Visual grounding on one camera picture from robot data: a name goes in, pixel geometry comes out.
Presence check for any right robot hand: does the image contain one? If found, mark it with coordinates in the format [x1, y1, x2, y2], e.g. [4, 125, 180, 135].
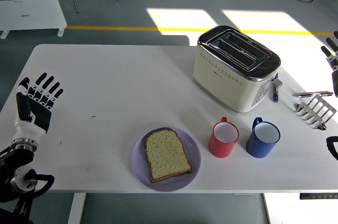
[321, 31, 338, 98]

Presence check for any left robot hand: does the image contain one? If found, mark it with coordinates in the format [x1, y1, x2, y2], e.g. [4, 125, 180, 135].
[13, 72, 64, 142]

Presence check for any purple plate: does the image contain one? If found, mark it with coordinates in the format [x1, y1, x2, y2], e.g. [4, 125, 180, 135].
[131, 127, 202, 192]

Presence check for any brown bread slice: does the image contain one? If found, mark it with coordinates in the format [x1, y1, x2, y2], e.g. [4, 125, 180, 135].
[144, 129, 193, 183]

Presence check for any silver pen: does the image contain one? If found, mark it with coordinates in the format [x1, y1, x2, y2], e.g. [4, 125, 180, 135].
[292, 91, 334, 97]

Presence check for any silver metal toast rack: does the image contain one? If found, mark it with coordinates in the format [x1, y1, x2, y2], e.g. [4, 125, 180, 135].
[294, 94, 335, 130]

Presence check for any blue marker pen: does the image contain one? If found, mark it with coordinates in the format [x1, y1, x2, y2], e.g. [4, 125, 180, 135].
[271, 74, 280, 102]

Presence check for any white table leg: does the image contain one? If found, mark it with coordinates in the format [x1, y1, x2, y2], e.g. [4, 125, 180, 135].
[69, 193, 87, 224]
[262, 193, 273, 224]

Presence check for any blue enamel mug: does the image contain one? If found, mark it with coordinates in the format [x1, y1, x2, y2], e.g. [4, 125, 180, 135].
[246, 117, 280, 158]

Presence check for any white panel heater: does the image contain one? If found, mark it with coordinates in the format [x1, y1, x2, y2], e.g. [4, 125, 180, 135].
[0, 0, 68, 40]

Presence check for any cream and chrome toaster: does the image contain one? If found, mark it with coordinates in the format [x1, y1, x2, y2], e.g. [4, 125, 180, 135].
[192, 25, 283, 114]

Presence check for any black table control panel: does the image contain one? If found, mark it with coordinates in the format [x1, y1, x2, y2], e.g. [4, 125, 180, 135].
[299, 193, 338, 200]

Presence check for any red enamel mug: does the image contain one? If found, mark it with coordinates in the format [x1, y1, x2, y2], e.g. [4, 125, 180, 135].
[209, 116, 240, 158]

